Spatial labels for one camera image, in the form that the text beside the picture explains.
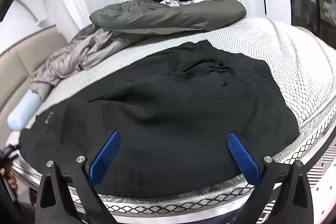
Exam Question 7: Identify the light grey crumpled sheet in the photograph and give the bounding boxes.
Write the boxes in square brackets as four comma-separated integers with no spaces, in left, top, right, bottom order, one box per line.
[29,25,146,100]

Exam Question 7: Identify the light blue pillow roll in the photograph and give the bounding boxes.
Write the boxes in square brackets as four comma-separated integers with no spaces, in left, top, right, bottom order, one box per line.
[7,90,43,131]

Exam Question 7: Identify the beige upholstered headboard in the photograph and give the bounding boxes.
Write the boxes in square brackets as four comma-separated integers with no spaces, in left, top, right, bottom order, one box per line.
[1,26,68,146]

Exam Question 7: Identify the person's left hand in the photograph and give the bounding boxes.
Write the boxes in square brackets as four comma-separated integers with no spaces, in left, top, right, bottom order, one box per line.
[1,168,18,192]

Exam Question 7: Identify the black pants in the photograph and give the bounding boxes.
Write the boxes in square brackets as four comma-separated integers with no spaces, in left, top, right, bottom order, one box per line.
[19,40,299,198]

